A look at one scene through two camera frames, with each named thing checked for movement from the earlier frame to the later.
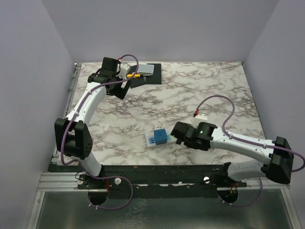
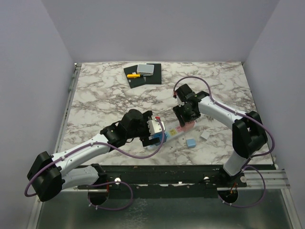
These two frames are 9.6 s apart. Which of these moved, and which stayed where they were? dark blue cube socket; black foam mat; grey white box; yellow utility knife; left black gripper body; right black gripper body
Moved: right black gripper body; left black gripper body
Stayed: grey white box; black foam mat; dark blue cube socket; yellow utility knife
